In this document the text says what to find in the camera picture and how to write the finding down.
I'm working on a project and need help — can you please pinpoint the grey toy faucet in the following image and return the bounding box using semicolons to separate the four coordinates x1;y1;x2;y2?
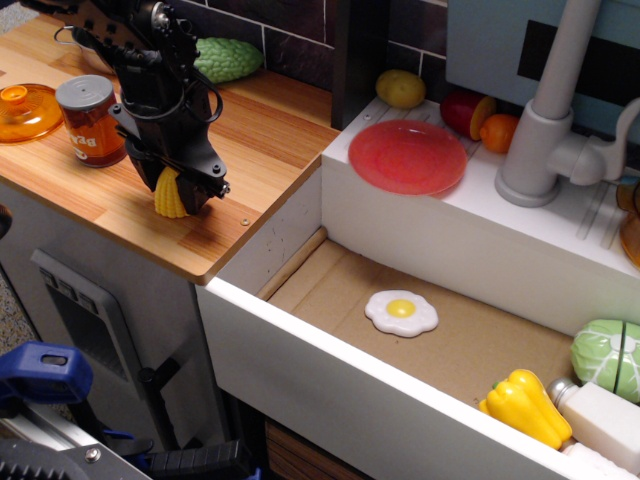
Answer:
495;1;639;208

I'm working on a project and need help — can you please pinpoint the yellow toy bell pepper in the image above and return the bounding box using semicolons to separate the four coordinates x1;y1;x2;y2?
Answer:
479;369;573;450

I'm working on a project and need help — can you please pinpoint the red toy apple half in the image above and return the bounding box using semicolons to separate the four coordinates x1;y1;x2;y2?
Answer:
440;90;497;141

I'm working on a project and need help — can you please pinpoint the blue clamp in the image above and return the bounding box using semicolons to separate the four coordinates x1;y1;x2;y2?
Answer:
1;341;93;409

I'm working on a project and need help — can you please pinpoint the toy fried egg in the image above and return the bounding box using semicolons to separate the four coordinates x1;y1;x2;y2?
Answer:
364;290;439;338

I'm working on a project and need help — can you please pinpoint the green toy bitter gourd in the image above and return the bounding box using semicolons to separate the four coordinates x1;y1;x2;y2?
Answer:
195;37;264;84

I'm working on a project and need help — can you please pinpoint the white toy bottle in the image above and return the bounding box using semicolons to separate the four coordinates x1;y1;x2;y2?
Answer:
547;378;639;475

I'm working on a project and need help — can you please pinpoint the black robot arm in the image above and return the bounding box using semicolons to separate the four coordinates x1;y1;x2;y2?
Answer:
22;1;230;215

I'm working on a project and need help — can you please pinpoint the yellow toy potato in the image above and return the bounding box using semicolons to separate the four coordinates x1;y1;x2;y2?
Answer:
375;69;426;109

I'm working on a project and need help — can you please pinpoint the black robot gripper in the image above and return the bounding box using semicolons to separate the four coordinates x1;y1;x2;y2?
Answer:
109;74;230;215

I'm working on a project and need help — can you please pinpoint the orange transparent pot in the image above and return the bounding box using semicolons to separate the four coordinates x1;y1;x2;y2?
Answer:
616;179;640;268

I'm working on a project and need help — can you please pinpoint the yellow toy corn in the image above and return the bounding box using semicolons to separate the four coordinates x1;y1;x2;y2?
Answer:
154;167;188;219

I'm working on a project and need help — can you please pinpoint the orange toy beans can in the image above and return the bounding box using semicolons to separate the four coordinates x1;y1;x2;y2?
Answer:
55;75;126;168

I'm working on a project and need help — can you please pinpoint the green toy cabbage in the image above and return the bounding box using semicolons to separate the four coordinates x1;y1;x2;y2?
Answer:
570;319;639;404

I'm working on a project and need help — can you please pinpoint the grey toy oven door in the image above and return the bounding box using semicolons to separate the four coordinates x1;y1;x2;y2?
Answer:
29;248;182;401

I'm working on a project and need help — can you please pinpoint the steel cooking pot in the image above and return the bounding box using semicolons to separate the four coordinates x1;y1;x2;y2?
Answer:
53;25;115;76

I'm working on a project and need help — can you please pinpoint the white toy sink basin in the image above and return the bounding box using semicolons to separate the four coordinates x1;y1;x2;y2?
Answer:
197;139;639;479

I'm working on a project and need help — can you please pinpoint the orange transparent pot lid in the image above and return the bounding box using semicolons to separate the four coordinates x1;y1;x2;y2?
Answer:
1;83;64;145

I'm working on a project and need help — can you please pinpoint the orange toy fruit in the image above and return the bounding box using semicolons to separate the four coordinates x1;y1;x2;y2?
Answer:
480;114;519;154

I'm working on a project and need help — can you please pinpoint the red plastic plate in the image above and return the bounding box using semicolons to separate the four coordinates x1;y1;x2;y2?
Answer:
348;120;467;196

